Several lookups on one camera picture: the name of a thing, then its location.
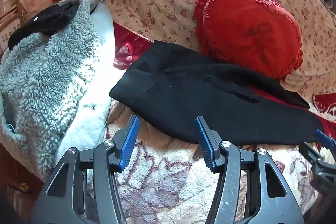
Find red patterned blanket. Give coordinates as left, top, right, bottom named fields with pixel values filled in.
left=113, top=23, right=336, bottom=151

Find black cloth garment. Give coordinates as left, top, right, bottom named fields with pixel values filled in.
left=8, top=2, right=80, bottom=51

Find red heart-shaped frilled pillow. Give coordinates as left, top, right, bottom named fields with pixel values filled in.
left=194, top=0, right=303, bottom=81

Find black pants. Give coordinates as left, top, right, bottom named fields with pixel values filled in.
left=109, top=40, right=326, bottom=146

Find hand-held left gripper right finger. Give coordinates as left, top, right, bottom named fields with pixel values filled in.
left=195, top=116, right=305, bottom=224

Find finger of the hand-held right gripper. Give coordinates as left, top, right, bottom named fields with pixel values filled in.
left=314, top=130, right=336, bottom=151

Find fluffy cream floral blanket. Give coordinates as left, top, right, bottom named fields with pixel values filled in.
left=87, top=98, right=323, bottom=224

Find white fleece-lined jacket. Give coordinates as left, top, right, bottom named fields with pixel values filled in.
left=0, top=0, right=116, bottom=182

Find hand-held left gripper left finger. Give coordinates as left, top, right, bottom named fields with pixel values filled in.
left=30, top=115, right=141, bottom=224

